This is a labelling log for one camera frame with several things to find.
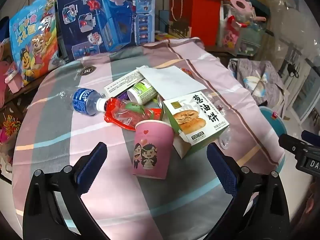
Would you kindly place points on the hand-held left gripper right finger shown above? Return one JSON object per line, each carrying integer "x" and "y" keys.
{"x": 220, "y": 167}

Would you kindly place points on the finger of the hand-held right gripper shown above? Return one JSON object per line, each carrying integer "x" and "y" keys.
{"x": 311, "y": 137}
{"x": 292, "y": 143}

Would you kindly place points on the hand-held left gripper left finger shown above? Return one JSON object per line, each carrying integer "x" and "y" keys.
{"x": 93, "y": 170}

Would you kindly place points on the clear plastic bag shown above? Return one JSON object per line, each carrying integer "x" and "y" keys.
{"x": 226, "y": 140}

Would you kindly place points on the teal plastic bucket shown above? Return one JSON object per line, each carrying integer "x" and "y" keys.
{"x": 272, "y": 123}

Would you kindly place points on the green white pastry box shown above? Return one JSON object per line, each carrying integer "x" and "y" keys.
{"x": 197, "y": 120}

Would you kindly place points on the red snack bag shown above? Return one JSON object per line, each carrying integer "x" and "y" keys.
{"x": 120, "y": 117}

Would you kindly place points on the pink cartoon paper cup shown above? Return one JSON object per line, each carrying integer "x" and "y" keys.
{"x": 152, "y": 152}

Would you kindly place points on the blue label water bottle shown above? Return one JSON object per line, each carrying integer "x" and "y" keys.
{"x": 82, "y": 101}

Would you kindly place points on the long white carton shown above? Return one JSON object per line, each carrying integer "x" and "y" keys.
{"x": 120, "y": 83}

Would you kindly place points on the white green canister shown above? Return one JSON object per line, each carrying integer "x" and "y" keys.
{"x": 145, "y": 91}

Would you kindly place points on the white paper sheet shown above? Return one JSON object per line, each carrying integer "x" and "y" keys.
{"x": 175, "y": 82}

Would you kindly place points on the person's right hand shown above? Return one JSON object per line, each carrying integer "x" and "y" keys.
{"x": 315, "y": 200}

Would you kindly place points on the pink grey checked tablecloth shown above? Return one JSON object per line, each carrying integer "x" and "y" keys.
{"x": 75, "y": 142}

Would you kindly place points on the black power adapter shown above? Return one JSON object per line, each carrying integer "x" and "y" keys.
{"x": 293, "y": 70}

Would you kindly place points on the grey patterned cloth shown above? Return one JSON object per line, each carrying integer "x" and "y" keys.
{"x": 262, "y": 80}

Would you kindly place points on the purple wrapper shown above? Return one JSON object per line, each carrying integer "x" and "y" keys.
{"x": 123, "y": 96}

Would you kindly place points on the colourful pompom bouquet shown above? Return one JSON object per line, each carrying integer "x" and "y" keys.
{"x": 10, "y": 135}

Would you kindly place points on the clear plastic storage bin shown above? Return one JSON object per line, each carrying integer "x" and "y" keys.
{"x": 245, "y": 32}

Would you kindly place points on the small pink box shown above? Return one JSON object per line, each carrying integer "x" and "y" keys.
{"x": 12, "y": 80}

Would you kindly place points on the cartoon puppy gift bag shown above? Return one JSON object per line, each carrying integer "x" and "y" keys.
{"x": 35, "y": 42}

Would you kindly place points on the pink tape roll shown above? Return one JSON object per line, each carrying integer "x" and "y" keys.
{"x": 240, "y": 3}

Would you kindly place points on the blue toy box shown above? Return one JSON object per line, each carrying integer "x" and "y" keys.
{"x": 105, "y": 17}

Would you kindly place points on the red gift bag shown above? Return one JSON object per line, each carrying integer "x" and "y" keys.
{"x": 197, "y": 12}

